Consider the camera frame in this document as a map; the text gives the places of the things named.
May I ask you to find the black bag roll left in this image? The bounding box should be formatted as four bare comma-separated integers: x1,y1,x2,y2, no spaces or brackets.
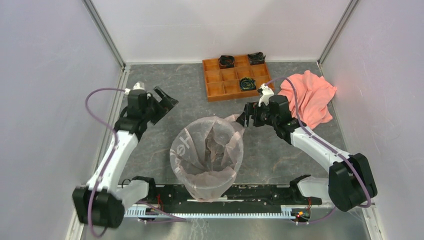
218,55,235,69

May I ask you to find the black bag roll right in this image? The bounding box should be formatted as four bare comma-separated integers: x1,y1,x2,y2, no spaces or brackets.
247,52,266,66

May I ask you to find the black bag roll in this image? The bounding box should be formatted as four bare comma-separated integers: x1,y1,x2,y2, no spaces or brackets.
247,52,266,66
218,55,235,69
239,77,257,92

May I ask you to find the salmon pink cloth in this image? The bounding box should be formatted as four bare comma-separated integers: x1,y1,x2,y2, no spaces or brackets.
278,70,337,129

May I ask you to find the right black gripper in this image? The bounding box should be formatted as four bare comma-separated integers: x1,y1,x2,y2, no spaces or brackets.
236,100,278,128

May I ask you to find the white slotted cable duct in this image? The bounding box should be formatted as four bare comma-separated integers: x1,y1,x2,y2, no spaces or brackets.
124,205,295,220

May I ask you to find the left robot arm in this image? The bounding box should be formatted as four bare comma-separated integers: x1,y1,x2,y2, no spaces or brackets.
72,86,178,229

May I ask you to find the black bag roll front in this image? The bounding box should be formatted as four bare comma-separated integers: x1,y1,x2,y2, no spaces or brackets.
239,77,257,92

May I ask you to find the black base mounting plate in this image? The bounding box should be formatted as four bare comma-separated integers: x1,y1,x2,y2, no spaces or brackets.
143,184,323,214

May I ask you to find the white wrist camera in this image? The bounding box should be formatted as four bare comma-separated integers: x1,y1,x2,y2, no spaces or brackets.
124,81,147,96
258,83,275,107

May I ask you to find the orange compartment tray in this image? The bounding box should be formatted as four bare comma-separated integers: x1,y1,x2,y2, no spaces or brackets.
202,54,271,102

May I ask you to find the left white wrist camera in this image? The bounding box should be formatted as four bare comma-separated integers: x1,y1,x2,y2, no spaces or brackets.
124,81,147,96

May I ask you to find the pink translucent trash bag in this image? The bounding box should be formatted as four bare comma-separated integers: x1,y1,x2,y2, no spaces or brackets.
169,114,245,185

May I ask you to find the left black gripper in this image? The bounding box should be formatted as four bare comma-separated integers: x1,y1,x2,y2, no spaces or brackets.
142,87,178,126

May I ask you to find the black plastic trash bin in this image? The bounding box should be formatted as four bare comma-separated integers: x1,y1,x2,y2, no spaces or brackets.
184,178,234,202

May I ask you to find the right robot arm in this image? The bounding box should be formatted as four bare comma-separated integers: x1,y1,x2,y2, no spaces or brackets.
236,95,378,212

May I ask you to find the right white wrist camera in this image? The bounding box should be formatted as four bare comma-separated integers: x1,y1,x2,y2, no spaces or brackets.
258,83,275,107

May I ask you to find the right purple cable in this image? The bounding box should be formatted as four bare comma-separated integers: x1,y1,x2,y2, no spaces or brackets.
264,76,373,224

